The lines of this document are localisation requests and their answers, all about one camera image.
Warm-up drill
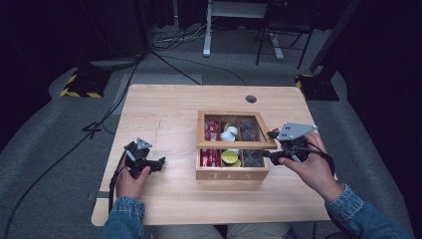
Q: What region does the wooden tea box with glass lid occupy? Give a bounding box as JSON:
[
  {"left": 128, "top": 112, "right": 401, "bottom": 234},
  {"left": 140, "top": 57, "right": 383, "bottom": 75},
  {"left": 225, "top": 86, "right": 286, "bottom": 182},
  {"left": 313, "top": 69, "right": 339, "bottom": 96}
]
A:
[{"left": 195, "top": 110, "right": 279, "bottom": 181}]

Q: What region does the black metal chair frame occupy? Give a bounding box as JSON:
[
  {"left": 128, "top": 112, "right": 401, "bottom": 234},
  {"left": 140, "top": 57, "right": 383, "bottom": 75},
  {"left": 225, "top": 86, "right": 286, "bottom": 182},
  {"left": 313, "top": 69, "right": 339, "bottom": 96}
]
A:
[{"left": 254, "top": 2, "right": 315, "bottom": 70}]

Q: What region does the long black floor cable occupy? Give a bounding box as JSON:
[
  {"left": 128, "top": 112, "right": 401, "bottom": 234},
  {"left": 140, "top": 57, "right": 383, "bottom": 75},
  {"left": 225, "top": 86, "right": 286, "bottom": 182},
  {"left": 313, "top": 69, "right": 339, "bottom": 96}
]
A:
[{"left": 0, "top": 49, "right": 147, "bottom": 233}]

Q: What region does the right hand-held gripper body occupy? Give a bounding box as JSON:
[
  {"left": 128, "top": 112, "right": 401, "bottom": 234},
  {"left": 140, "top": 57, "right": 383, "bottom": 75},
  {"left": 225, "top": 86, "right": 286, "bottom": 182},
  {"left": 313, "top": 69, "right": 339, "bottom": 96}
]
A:
[{"left": 276, "top": 122, "right": 319, "bottom": 164}]

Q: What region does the black slanted stand pole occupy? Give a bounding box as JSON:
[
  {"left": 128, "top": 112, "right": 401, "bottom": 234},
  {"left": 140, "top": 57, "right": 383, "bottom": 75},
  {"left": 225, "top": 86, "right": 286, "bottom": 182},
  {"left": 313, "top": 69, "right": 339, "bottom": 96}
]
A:
[{"left": 309, "top": 0, "right": 363, "bottom": 74}]

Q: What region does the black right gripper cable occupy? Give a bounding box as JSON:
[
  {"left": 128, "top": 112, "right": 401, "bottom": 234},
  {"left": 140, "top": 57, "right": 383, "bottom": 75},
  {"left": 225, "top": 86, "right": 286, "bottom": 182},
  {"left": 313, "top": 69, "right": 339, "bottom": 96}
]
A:
[{"left": 306, "top": 141, "right": 336, "bottom": 176}]

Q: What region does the bundle of floor cables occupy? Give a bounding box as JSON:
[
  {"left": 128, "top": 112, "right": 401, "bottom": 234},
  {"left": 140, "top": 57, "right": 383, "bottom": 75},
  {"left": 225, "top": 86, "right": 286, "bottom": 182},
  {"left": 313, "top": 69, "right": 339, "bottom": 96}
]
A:
[{"left": 150, "top": 18, "right": 217, "bottom": 52}]

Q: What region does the black yellow striped stand base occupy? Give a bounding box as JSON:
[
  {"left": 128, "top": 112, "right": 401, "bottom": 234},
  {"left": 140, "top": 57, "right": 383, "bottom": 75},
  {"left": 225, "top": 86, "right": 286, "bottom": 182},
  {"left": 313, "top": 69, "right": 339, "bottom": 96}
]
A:
[
  {"left": 59, "top": 68, "right": 112, "bottom": 100},
  {"left": 295, "top": 73, "right": 340, "bottom": 102}
]

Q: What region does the lime green lidded capsule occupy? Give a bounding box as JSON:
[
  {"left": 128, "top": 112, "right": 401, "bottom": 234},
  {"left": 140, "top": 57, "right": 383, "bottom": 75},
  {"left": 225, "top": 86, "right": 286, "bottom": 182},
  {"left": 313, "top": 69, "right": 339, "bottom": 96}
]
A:
[{"left": 221, "top": 149, "right": 240, "bottom": 165}]

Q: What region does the pile of red packets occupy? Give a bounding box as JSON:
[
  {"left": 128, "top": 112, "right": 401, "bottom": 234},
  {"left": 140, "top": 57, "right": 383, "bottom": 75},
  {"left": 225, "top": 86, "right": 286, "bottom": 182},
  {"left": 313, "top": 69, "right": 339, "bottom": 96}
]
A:
[{"left": 199, "top": 118, "right": 222, "bottom": 168}]

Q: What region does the grey flat stand plate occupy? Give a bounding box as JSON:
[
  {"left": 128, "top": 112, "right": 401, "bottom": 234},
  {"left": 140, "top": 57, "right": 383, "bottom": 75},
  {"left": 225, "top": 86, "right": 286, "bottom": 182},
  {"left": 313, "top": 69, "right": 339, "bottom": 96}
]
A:
[{"left": 89, "top": 57, "right": 142, "bottom": 72}]

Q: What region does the white desk frame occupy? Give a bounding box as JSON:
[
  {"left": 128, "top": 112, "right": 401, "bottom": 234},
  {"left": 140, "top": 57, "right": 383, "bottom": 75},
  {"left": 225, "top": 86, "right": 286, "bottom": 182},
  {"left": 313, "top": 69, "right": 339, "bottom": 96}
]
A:
[{"left": 202, "top": 0, "right": 286, "bottom": 61}]

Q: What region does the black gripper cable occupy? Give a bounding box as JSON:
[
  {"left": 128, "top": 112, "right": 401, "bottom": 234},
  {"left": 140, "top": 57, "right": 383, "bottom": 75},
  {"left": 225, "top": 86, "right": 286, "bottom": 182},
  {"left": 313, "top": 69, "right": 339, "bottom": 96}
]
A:
[
  {"left": 306, "top": 141, "right": 336, "bottom": 176},
  {"left": 107, "top": 149, "right": 134, "bottom": 214}
]

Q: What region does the person's right hand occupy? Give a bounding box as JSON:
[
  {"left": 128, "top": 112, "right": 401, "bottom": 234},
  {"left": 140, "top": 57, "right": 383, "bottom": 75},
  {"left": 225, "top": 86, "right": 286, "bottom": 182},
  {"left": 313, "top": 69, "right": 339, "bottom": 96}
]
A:
[{"left": 278, "top": 131, "right": 345, "bottom": 204}]

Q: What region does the thin black floor cable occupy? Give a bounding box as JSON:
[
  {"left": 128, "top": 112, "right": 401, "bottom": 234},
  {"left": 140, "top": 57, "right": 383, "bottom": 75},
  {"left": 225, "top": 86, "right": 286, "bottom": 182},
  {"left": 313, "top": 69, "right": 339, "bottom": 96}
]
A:
[{"left": 150, "top": 49, "right": 249, "bottom": 87}]

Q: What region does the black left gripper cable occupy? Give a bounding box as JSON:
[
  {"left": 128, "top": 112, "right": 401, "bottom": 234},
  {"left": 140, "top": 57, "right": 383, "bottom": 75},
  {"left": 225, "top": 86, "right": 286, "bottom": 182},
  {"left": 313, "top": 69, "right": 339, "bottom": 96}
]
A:
[{"left": 107, "top": 149, "right": 134, "bottom": 214}]

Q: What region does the pile of dark tea bags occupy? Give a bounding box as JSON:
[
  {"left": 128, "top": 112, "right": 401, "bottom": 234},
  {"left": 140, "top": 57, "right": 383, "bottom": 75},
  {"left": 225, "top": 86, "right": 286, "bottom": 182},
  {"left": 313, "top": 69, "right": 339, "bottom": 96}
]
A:
[{"left": 239, "top": 118, "right": 266, "bottom": 168}]

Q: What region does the black upright stand pole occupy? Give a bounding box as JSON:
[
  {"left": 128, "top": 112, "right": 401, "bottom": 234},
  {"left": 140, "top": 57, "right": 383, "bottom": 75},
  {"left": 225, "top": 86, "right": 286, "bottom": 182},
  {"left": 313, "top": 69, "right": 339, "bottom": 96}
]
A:
[{"left": 132, "top": 0, "right": 154, "bottom": 58}]

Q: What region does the person's left hand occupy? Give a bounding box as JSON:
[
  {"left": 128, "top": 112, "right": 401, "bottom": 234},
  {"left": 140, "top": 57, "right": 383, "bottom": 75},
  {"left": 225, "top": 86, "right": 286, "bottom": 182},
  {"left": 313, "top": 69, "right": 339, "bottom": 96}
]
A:
[{"left": 114, "top": 158, "right": 152, "bottom": 201}]

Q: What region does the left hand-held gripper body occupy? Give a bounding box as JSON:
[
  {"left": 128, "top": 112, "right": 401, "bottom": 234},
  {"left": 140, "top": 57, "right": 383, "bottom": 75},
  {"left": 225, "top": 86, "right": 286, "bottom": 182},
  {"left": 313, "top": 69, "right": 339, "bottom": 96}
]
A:
[{"left": 123, "top": 136, "right": 154, "bottom": 179}]

